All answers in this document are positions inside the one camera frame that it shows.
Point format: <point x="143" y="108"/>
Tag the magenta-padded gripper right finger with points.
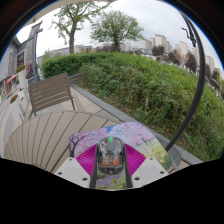
<point x="150" y="170"/>

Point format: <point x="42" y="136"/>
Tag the grey sign pylon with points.
<point x="33" y="50"/>

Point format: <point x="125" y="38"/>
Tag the large white flower planter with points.
<point x="15" y="111"/>

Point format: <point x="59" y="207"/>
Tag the brown slatted wooden chair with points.
<point x="50" y="91"/>

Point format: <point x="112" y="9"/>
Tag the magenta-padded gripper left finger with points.
<point x="71" y="170"/>

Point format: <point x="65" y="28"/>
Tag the grey storefront building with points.
<point x="8" y="63"/>

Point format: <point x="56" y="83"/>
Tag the curved black parasol pole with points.
<point x="196" y="86"/>

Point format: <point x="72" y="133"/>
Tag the grey parasol base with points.
<point x="174" y="156"/>

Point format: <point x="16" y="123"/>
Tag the transparent computer mouse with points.
<point x="110" y="155"/>

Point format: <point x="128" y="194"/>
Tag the distant apartment buildings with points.
<point x="160" y="41"/>

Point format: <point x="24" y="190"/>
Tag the tall thin-crowned tree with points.
<point x="71" y="36"/>

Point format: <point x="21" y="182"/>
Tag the round-crowned green tree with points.
<point x="116" y="28"/>

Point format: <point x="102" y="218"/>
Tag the small white flower planter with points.
<point x="22" y="80"/>

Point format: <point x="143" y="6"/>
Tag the flower landscape print mouse pad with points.
<point x="135" y="133"/>

